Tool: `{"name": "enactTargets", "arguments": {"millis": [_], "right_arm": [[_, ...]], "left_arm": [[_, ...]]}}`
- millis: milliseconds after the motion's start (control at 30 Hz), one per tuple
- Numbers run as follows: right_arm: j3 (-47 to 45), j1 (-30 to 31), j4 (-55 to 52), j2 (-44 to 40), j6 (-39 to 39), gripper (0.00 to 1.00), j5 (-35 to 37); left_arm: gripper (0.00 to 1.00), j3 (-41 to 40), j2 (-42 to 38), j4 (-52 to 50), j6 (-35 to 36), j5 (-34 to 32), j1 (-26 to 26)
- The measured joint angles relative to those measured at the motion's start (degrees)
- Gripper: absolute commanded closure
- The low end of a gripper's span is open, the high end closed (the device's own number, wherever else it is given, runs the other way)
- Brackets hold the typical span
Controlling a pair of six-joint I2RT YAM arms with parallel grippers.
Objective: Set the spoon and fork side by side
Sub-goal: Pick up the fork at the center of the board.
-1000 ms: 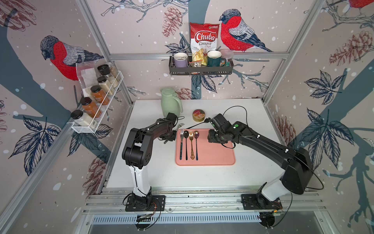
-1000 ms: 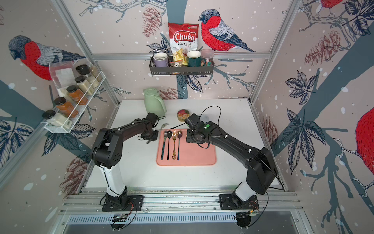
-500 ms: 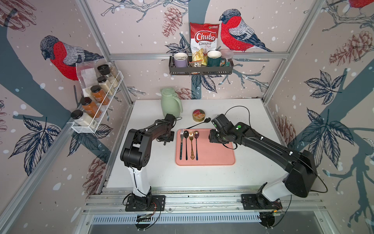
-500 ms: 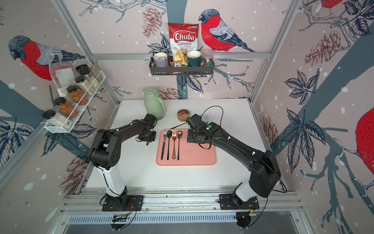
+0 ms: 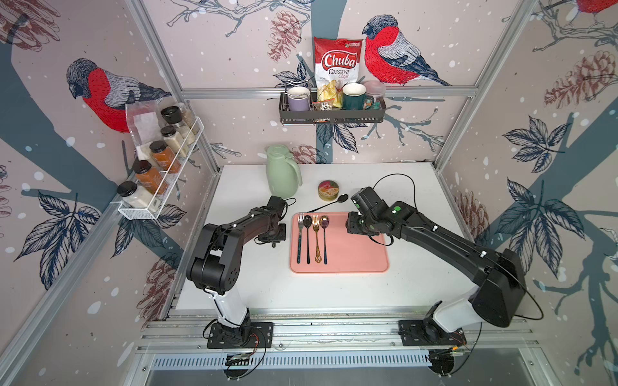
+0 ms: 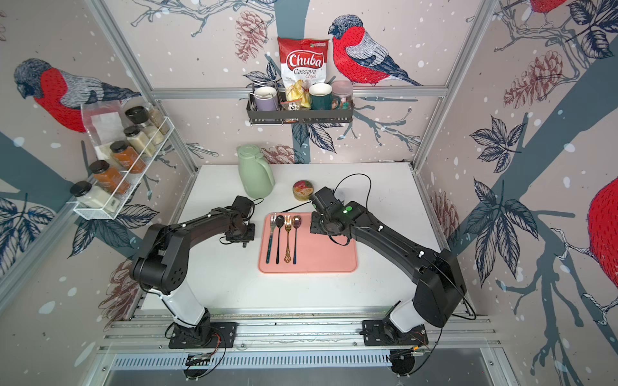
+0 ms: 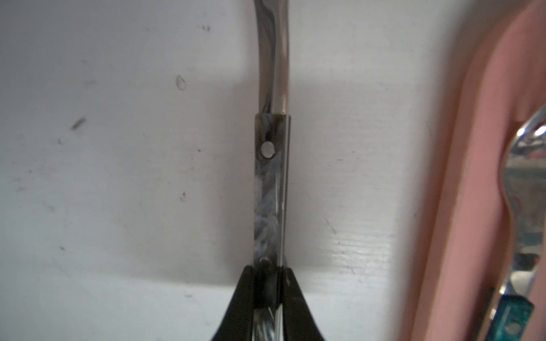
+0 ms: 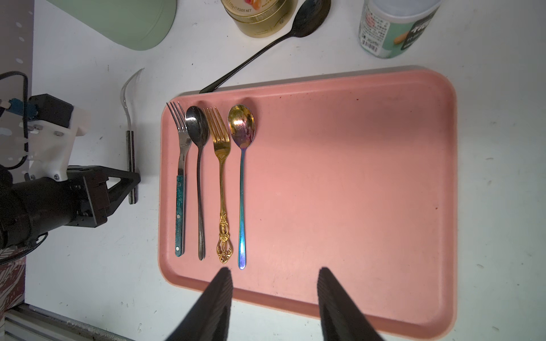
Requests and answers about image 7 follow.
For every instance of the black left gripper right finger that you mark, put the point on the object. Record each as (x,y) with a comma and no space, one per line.
(298,322)

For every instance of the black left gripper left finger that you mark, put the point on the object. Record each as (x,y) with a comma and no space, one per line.
(237,323)

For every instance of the grey marble handle fork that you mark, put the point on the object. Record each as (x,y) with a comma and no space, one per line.
(272,131)

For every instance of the teal handle fork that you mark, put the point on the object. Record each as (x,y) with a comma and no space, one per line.
(522,181)

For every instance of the pink plastic tray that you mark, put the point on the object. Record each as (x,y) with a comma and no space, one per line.
(495,82)

